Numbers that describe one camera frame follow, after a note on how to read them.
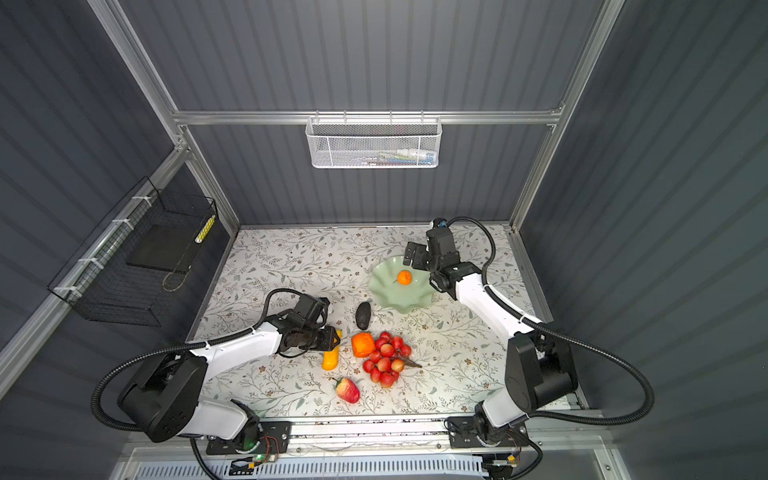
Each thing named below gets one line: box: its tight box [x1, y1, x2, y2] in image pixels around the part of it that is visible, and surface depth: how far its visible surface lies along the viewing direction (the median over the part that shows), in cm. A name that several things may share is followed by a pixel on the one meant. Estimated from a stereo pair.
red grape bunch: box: [363, 331, 422, 389], surface depth 83 cm
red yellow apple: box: [335, 378, 360, 404], surface depth 80 cm
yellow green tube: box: [194, 214, 216, 244], surface depth 82 cm
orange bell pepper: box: [352, 332, 375, 358], surface depth 86 cm
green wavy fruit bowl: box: [369, 256, 434, 314], surface depth 103 cm
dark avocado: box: [355, 301, 371, 330], surface depth 95 cm
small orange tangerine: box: [397, 270, 413, 286], surface depth 104 cm
